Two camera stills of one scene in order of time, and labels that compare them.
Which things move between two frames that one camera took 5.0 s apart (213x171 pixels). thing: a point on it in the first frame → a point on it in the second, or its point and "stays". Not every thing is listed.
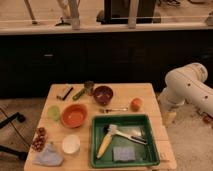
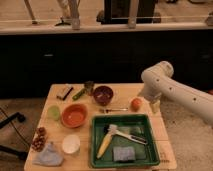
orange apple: (136, 104) stays
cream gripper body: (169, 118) → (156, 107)
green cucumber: (79, 93) stays
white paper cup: (71, 144) stays
